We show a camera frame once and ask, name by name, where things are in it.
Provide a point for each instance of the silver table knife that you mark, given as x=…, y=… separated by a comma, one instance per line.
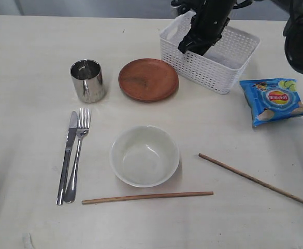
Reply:
x=72, y=127

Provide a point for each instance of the brown round plate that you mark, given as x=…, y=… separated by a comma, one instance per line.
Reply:
x=148, y=80

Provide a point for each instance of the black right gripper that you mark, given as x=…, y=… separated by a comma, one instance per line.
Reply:
x=207, y=27

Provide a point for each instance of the blue chips bag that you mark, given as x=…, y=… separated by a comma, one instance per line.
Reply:
x=272, y=99

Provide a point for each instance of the silver metal fork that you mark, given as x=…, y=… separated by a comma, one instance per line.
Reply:
x=84, y=120

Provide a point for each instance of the white perforated plastic basket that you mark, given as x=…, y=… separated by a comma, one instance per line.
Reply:
x=220, y=67

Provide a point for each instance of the white and black bowl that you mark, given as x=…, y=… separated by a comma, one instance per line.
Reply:
x=144, y=156

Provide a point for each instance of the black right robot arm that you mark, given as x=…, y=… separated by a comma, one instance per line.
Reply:
x=293, y=31

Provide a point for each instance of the wooden chopstick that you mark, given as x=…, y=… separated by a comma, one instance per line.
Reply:
x=149, y=196
x=253, y=179

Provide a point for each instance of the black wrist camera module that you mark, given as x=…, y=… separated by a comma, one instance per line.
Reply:
x=183, y=6

